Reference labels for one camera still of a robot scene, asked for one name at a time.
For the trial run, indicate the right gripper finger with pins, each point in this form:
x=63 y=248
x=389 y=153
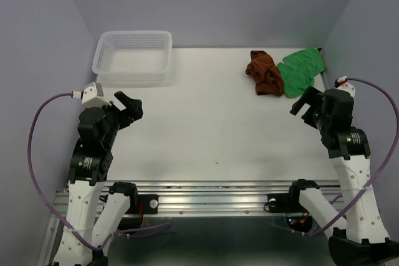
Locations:
x=313 y=96
x=306 y=98

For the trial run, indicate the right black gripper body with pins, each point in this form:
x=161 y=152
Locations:
x=321 y=119

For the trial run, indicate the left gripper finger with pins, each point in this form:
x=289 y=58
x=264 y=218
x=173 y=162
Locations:
x=134 y=109
x=123 y=99

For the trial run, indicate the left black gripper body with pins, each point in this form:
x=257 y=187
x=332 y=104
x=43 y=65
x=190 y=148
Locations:
x=118 y=121

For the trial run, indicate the brown towel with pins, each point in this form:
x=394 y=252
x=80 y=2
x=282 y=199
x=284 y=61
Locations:
x=267 y=77

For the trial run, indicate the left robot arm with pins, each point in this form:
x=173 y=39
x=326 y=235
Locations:
x=86 y=235

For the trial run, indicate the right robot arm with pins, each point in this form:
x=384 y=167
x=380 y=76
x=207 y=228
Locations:
x=356 y=234

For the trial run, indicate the green towel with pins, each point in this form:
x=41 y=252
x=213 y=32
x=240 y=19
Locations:
x=299 y=69

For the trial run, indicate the white plastic perforated basket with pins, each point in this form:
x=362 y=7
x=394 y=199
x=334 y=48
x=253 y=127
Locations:
x=133 y=55

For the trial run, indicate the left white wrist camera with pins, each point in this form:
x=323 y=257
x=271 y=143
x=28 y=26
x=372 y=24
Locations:
x=91 y=96

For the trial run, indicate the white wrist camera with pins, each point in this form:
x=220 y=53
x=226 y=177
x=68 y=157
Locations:
x=343 y=84
x=91 y=96

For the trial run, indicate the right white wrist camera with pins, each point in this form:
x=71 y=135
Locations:
x=343 y=84

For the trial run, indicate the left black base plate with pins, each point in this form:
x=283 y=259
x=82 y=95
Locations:
x=146 y=204

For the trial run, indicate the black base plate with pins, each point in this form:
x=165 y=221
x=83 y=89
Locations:
x=280 y=203
x=146 y=204

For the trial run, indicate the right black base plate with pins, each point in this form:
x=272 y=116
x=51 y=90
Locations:
x=280 y=203

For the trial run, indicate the aluminium rail frame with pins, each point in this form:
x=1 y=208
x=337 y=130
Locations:
x=200 y=199

